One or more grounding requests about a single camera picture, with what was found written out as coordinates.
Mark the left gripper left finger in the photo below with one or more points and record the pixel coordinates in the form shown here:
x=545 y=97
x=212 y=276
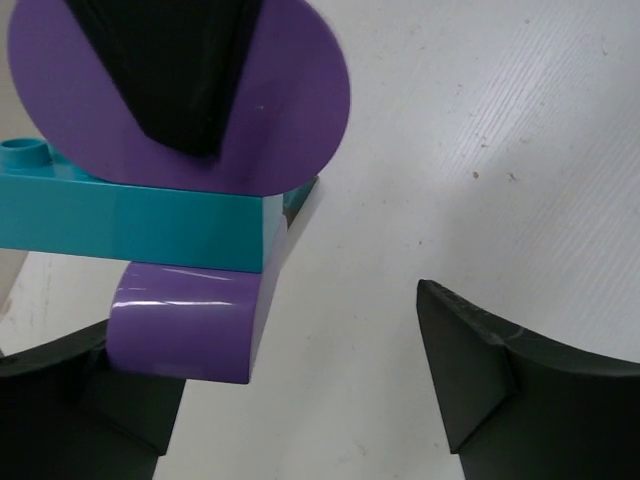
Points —
x=67 y=413

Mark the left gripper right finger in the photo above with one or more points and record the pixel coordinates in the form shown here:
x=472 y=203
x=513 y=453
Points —
x=518 y=405

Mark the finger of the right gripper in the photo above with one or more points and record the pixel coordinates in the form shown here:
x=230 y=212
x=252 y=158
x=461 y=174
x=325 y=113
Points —
x=175 y=63

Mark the purple round lego brick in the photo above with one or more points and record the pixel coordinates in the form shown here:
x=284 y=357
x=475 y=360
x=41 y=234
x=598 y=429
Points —
x=238 y=97

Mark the small purple lego brick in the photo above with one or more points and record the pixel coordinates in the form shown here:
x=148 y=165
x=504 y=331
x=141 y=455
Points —
x=191 y=323

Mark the teal long lego brick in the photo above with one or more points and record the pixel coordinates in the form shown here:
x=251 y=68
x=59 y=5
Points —
x=50 y=205

